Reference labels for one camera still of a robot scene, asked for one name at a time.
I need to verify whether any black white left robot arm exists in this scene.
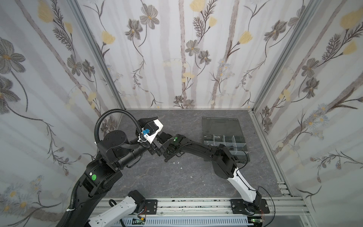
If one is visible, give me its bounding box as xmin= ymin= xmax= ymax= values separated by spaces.
xmin=57 ymin=130 xmax=172 ymax=227

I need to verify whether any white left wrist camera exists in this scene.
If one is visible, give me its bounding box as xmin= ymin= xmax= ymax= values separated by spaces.
xmin=138 ymin=117 xmax=163 ymax=144

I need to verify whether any green plastic organizer box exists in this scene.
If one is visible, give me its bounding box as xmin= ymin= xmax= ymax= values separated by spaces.
xmin=202 ymin=117 xmax=250 ymax=164

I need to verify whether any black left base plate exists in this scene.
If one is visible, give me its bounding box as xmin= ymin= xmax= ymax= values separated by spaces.
xmin=138 ymin=200 xmax=158 ymax=215

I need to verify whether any white slotted cable duct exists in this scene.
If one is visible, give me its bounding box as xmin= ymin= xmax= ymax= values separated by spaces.
xmin=122 ymin=216 xmax=254 ymax=227

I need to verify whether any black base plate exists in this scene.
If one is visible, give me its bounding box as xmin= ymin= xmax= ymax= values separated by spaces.
xmin=138 ymin=200 xmax=158 ymax=215
xmin=230 ymin=199 xmax=270 ymax=216

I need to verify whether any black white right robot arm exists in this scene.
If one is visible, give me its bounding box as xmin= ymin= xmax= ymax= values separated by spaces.
xmin=157 ymin=132 xmax=270 ymax=216

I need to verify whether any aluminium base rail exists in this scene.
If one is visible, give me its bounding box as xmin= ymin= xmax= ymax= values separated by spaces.
xmin=99 ymin=197 xmax=313 ymax=225

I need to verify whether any black corrugated cable conduit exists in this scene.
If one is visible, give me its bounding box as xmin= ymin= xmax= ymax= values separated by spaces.
xmin=94 ymin=108 xmax=142 ymax=144

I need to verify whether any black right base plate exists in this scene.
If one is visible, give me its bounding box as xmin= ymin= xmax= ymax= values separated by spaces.
xmin=230 ymin=199 xmax=270 ymax=216

